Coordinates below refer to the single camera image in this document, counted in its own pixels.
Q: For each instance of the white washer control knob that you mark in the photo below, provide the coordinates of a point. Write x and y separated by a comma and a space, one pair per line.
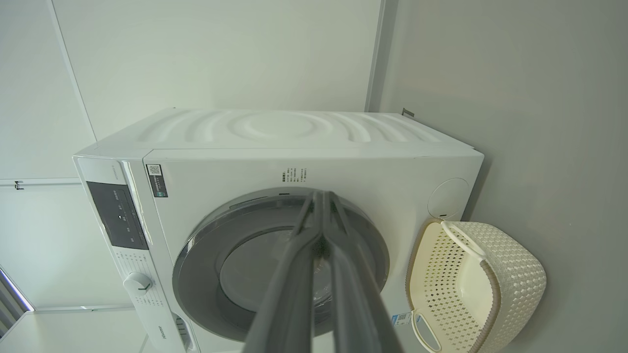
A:
137, 283

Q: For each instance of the blue energy label sticker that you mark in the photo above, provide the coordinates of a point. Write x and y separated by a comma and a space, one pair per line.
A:
402, 318

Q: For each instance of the dark round washer door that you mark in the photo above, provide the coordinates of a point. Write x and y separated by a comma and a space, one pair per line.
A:
206, 264

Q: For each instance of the white front-load washing machine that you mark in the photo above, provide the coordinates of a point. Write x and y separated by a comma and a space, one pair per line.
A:
235, 166

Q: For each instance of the dark QR code sticker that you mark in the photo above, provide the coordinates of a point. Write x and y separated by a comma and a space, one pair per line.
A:
156, 180

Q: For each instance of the small black wall bracket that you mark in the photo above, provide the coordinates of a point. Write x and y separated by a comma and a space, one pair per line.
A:
18, 185

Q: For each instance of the cream perforated laundry basket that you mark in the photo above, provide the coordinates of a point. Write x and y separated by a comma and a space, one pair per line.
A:
451, 274

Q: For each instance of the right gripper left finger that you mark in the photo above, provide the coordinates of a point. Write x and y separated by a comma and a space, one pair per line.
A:
287, 304

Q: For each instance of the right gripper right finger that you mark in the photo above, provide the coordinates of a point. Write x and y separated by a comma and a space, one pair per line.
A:
360, 309

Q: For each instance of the black washer display panel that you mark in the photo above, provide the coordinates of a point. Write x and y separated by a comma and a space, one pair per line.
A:
117, 215

